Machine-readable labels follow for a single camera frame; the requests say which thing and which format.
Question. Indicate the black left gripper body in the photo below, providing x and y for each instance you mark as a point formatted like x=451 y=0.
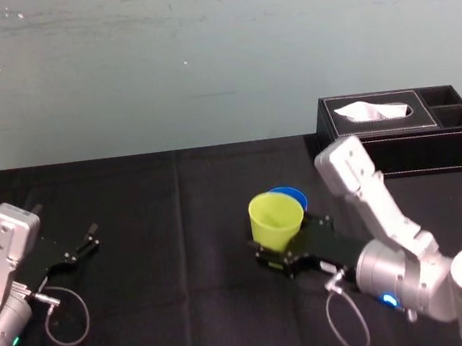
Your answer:
x=52 y=256

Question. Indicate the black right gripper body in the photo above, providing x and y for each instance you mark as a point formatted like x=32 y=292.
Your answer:
x=328 y=254

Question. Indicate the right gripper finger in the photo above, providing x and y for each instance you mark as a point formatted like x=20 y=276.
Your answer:
x=272 y=262
x=322 y=221

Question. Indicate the yellow-green plastic cup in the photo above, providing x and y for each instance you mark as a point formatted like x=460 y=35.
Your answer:
x=276 y=222

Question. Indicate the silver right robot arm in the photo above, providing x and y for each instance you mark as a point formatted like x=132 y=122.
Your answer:
x=394 y=246

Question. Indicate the blue plastic cup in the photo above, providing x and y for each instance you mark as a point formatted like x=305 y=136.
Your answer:
x=296 y=197

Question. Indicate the black table cloth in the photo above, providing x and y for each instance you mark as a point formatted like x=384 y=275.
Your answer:
x=171 y=238

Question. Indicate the black leather tissue box organizer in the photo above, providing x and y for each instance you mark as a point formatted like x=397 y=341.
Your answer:
x=412 y=148

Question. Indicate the white tissue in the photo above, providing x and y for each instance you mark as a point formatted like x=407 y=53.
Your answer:
x=363 y=111

